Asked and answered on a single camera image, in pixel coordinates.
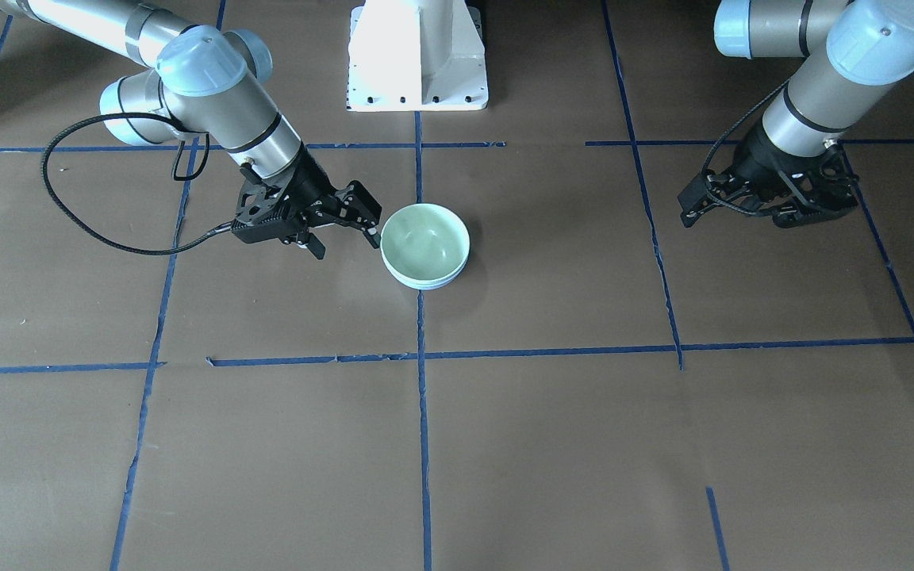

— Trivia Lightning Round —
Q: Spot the green bowl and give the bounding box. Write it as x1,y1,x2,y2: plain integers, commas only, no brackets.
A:
380,203,470,256

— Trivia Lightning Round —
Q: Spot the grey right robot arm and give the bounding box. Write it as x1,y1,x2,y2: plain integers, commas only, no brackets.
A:
0,1,382,259

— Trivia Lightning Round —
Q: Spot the blue bowl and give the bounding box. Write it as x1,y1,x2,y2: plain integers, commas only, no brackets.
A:
381,251,470,290

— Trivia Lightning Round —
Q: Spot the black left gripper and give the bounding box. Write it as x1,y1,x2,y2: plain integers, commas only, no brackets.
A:
678,123,859,230

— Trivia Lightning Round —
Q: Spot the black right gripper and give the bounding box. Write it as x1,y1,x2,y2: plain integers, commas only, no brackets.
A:
270,151,383,260

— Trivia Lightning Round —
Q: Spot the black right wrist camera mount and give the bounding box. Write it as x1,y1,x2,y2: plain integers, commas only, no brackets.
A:
231,181,290,243

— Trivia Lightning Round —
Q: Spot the white plate with black knobs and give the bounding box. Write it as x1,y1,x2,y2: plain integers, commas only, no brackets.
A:
346,1,490,113

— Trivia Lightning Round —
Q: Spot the black braided cable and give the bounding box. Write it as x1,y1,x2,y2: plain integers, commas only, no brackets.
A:
699,79,861,217

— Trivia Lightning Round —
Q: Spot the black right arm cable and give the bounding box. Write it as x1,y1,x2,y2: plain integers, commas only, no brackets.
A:
40,113,237,257

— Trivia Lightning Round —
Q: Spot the brown paper table cover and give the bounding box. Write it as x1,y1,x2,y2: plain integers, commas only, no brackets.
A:
0,1,914,570

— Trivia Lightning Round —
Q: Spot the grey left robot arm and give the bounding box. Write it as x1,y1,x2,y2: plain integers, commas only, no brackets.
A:
678,1,914,228

